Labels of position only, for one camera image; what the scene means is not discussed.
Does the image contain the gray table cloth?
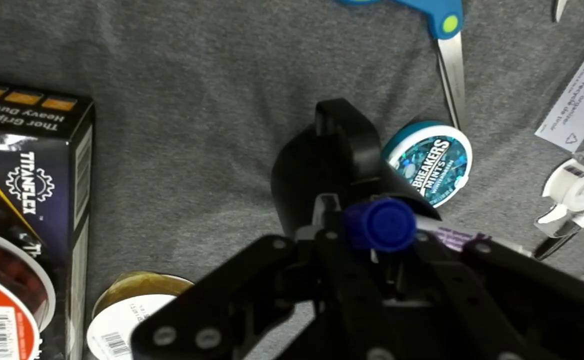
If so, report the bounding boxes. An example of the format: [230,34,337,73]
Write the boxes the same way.
[0,0,584,360]

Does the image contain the black product box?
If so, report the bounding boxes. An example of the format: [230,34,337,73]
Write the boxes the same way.
[0,76,98,360]

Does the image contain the white spool with gold ribbon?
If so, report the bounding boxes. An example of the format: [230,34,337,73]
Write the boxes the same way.
[84,270,198,360]

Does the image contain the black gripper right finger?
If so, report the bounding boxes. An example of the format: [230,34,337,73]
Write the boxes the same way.
[370,233,584,360]

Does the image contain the orange ribbon spool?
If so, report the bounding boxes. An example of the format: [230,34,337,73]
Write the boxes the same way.
[0,224,60,360]

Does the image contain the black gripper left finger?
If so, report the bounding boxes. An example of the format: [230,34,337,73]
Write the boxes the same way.
[130,193,403,360]

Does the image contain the round teal tin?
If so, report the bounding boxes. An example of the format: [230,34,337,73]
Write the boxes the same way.
[379,117,475,210]

